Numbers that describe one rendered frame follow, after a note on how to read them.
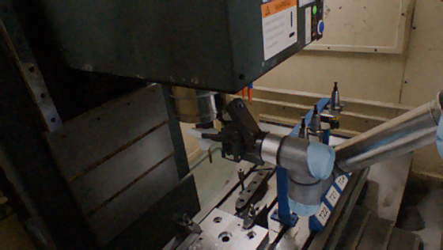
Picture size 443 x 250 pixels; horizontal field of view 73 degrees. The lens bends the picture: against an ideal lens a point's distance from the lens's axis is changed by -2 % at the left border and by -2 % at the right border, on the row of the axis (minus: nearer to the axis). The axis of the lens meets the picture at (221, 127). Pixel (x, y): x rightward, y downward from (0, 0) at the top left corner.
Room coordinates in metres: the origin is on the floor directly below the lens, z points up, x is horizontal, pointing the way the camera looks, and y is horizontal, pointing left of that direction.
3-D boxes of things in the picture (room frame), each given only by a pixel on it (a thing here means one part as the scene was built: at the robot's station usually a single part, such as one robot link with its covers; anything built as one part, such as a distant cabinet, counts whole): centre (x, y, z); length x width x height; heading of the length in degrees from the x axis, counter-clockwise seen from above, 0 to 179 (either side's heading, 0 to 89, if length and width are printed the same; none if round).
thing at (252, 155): (0.65, -0.05, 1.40); 0.12 x 0.08 x 0.09; 50
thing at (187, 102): (0.74, 0.05, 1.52); 0.16 x 0.16 x 0.12
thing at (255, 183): (1.00, -0.09, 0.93); 0.26 x 0.05 x 0.06; 145
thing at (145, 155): (1.02, 0.39, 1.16); 0.48 x 0.05 x 0.51; 140
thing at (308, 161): (0.55, -0.18, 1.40); 0.11 x 0.08 x 0.09; 50
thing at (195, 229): (0.81, 0.18, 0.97); 0.13 x 0.03 x 0.15; 50
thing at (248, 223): (0.81, -0.07, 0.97); 0.13 x 0.03 x 0.15; 140
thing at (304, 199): (0.57, -0.19, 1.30); 0.11 x 0.08 x 0.11; 132
